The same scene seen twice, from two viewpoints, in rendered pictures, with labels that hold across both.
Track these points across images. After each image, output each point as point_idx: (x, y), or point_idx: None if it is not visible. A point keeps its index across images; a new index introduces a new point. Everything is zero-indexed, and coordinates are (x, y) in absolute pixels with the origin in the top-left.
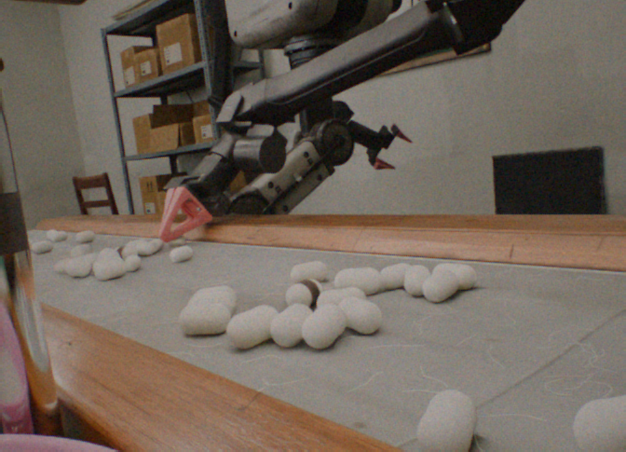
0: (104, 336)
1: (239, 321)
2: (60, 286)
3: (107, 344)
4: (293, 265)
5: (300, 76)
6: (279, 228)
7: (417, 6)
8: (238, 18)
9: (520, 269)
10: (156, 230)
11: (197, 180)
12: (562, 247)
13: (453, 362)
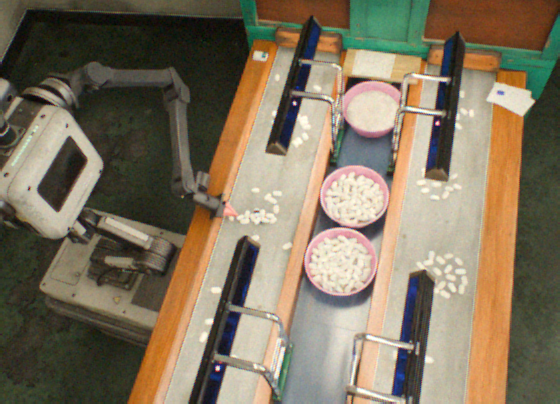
0: (323, 133)
1: (309, 125)
2: (287, 203)
3: (325, 130)
4: (258, 154)
5: (186, 154)
6: (231, 173)
7: (179, 106)
8: (68, 218)
9: (260, 110)
10: (208, 250)
11: (223, 197)
12: (256, 103)
13: (304, 105)
